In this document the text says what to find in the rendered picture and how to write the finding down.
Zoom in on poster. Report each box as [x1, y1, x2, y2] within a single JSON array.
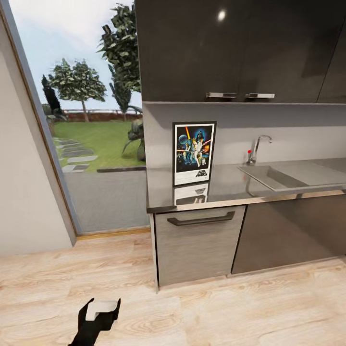
[[173, 121, 217, 187]]

